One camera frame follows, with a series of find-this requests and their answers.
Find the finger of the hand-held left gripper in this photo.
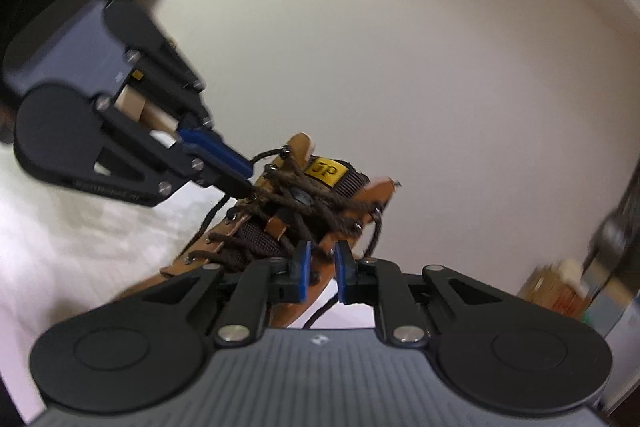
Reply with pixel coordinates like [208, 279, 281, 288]
[75, 97, 252, 208]
[125, 22, 252, 174]

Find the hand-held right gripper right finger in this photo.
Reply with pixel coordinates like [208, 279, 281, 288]
[333, 240, 508, 347]

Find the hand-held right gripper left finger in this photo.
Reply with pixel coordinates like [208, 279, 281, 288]
[145, 240, 315, 347]

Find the dark brown shoelace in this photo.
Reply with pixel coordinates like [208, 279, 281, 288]
[192, 147, 386, 331]

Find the brown leather boot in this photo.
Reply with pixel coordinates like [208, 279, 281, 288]
[107, 132, 403, 333]

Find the cardboard box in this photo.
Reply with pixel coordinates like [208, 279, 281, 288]
[517, 259, 596, 319]

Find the grey hanging bag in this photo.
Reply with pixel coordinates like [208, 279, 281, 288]
[592, 207, 634, 264]

